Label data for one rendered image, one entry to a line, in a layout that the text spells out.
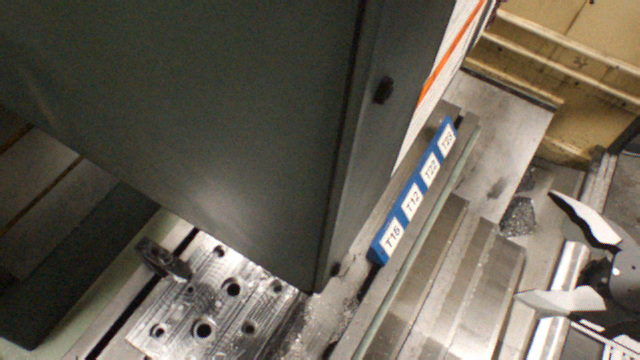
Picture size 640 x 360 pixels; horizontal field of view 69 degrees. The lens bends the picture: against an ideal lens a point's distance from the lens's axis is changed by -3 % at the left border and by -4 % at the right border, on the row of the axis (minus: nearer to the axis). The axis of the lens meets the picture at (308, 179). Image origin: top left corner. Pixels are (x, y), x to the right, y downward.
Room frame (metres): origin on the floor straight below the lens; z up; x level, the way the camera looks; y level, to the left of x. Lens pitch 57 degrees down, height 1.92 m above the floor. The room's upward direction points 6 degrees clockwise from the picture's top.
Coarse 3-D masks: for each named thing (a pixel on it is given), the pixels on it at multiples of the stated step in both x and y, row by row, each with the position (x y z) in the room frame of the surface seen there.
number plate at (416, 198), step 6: (414, 186) 0.62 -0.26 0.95; (408, 192) 0.60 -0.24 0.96; (414, 192) 0.61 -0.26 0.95; (420, 192) 0.62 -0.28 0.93; (408, 198) 0.59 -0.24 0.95; (414, 198) 0.60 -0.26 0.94; (420, 198) 0.61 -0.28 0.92; (402, 204) 0.57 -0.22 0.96; (408, 204) 0.58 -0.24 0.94; (414, 204) 0.59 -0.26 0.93; (408, 210) 0.57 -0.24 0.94; (414, 210) 0.58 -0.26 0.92; (408, 216) 0.55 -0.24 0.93
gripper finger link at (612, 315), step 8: (608, 304) 0.18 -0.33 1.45; (616, 304) 0.18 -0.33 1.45; (576, 312) 0.17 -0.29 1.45; (584, 312) 0.17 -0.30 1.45; (592, 312) 0.17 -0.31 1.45; (600, 312) 0.17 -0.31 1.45; (608, 312) 0.17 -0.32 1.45; (616, 312) 0.17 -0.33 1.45; (624, 312) 0.17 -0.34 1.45; (632, 312) 0.17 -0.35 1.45; (592, 320) 0.16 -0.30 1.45; (600, 320) 0.16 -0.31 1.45; (608, 320) 0.16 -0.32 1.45; (616, 320) 0.16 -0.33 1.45; (624, 320) 0.16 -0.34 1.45; (632, 320) 0.16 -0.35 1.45
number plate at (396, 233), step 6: (396, 222) 0.52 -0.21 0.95; (390, 228) 0.50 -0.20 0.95; (396, 228) 0.51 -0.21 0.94; (402, 228) 0.52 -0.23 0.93; (384, 234) 0.49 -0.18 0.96; (390, 234) 0.49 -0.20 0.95; (396, 234) 0.50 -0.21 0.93; (402, 234) 0.51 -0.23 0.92; (384, 240) 0.47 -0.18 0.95; (390, 240) 0.48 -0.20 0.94; (396, 240) 0.49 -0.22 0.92; (384, 246) 0.46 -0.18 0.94; (390, 246) 0.47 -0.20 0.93; (390, 252) 0.46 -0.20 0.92
